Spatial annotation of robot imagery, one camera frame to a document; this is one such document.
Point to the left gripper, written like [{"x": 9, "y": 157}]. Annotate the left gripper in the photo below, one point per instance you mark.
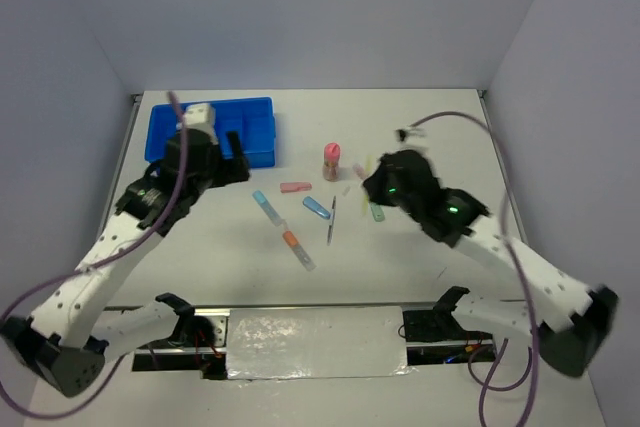
[{"x": 235, "y": 169}]

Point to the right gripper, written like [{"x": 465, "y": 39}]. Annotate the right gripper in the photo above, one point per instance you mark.
[{"x": 372, "y": 185}]

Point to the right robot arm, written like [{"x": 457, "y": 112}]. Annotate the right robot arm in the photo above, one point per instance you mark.
[{"x": 562, "y": 319}]

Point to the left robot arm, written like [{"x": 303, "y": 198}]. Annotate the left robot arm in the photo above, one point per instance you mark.
[{"x": 60, "y": 341}]

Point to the blue-capped highlighter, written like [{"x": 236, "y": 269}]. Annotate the blue-capped highlighter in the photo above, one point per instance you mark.
[{"x": 267, "y": 208}]

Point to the green correction tape case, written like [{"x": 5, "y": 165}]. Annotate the green correction tape case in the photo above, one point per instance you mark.
[{"x": 377, "y": 212}]

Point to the purple highlighter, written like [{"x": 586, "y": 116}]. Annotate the purple highlighter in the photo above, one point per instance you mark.
[{"x": 360, "y": 171}]

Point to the blue compartment tray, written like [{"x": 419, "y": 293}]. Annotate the blue compartment tray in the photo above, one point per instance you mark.
[{"x": 251, "y": 118}]

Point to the pink correction tape case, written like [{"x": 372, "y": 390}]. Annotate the pink correction tape case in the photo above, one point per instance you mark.
[{"x": 293, "y": 187}]

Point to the pink-lidded jar of clips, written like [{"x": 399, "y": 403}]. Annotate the pink-lidded jar of clips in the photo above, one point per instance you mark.
[{"x": 331, "y": 157}]

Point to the blue correction tape case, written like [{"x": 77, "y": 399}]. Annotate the blue correction tape case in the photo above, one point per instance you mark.
[{"x": 315, "y": 207}]

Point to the orange-capped highlighter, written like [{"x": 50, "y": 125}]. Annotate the orange-capped highlighter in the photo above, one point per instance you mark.
[{"x": 299, "y": 252}]

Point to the black and white pen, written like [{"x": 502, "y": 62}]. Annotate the black and white pen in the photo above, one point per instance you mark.
[{"x": 332, "y": 221}]

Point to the silver taped cover plate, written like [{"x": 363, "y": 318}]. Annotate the silver taped cover plate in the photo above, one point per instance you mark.
[{"x": 315, "y": 343}]

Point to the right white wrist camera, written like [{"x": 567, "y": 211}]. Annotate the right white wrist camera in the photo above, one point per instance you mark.
[{"x": 404, "y": 134}]

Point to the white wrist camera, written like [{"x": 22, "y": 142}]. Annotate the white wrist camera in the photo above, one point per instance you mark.
[
  {"x": 201, "y": 117},
  {"x": 404, "y": 134}
]

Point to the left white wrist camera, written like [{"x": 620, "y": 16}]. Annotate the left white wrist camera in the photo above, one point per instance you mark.
[{"x": 201, "y": 117}]

